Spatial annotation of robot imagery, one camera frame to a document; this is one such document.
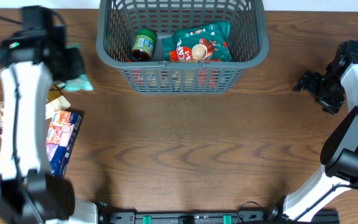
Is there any grey plastic mesh basket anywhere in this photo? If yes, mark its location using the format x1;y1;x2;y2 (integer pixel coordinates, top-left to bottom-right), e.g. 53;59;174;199
96;0;269;95

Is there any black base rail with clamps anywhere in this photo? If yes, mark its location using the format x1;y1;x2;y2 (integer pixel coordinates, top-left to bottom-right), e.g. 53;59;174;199
98;203;341;224

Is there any orange San Remo spaghetti pack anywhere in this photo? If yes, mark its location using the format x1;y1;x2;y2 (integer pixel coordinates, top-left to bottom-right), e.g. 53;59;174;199
120;68;236;94

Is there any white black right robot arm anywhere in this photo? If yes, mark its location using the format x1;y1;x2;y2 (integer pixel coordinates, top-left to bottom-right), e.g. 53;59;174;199
268;40;358;223

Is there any teal wet wipes pack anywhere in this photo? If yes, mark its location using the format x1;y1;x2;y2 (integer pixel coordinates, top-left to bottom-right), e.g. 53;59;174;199
57;44;94;92

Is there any green lidded spice jar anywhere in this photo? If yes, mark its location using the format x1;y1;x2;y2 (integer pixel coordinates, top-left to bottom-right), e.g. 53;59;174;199
131;29;157;61

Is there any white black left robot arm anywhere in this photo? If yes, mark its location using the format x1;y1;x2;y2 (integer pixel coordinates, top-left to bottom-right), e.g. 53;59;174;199
0;6;99;223

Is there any green Nescafe coffee bag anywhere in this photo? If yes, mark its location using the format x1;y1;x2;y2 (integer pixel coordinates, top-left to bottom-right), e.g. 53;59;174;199
162;21;232;62

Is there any blue Kleenex tissue multipack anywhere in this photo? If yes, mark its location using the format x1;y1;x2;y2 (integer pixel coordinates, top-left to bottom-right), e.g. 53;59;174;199
46;110;82;177

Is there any beige brown snack pouch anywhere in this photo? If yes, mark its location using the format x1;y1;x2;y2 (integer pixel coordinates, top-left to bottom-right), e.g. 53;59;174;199
0;85;71;136

